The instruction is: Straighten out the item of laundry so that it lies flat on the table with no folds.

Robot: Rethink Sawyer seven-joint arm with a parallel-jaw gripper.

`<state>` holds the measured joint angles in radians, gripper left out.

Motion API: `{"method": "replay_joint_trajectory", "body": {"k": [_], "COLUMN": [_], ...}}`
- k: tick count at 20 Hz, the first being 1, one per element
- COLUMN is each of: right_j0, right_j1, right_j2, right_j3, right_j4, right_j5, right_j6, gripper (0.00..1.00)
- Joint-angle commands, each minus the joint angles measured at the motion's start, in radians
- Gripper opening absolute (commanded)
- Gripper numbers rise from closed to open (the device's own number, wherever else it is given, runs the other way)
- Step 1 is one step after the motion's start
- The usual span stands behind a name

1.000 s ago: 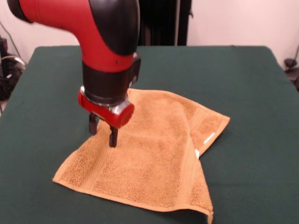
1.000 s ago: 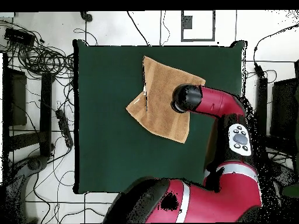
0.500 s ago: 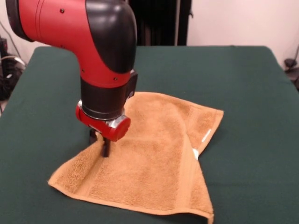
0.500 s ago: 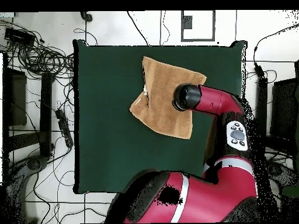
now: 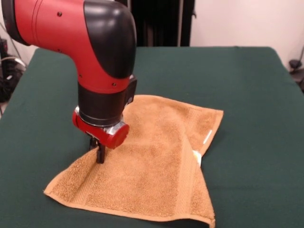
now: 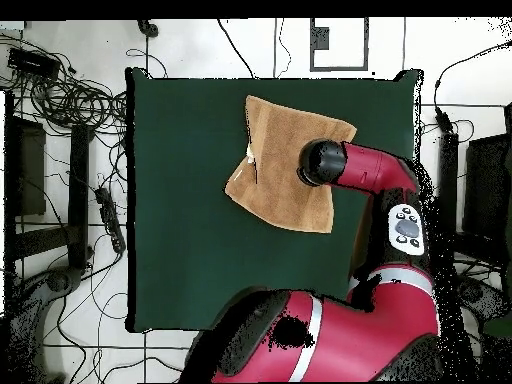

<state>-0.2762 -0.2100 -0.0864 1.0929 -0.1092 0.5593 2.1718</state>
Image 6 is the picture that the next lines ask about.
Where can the tan terry towel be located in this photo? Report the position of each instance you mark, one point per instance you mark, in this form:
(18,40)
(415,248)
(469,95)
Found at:
(280,180)

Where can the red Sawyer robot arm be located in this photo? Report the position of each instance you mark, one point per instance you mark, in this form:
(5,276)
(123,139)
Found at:
(368,168)

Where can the dark flat panel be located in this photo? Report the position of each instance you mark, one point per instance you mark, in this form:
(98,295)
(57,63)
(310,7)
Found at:
(486,184)
(32,168)

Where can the dark green table cloth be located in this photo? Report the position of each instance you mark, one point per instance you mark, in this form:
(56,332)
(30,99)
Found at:
(180,260)

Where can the black power strip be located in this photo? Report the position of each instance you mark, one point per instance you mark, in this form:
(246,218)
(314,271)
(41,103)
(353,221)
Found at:
(108,216)

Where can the grey tripod base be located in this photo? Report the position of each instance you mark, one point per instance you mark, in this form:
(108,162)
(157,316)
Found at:
(480,296)
(60,280)

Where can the black plug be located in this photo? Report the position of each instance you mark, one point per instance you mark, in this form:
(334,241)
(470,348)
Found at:
(148,28)

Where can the dark green round object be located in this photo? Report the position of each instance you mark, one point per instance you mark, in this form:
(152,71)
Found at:
(500,328)

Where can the black electronics box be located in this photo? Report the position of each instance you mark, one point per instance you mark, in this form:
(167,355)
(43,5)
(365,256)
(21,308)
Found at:
(32,62)

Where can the black metal stand frame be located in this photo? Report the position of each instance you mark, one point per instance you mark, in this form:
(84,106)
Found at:
(450,168)
(78,192)

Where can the grey rectangular floor frame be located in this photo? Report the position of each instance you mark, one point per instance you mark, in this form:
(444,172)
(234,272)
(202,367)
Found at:
(320,38)

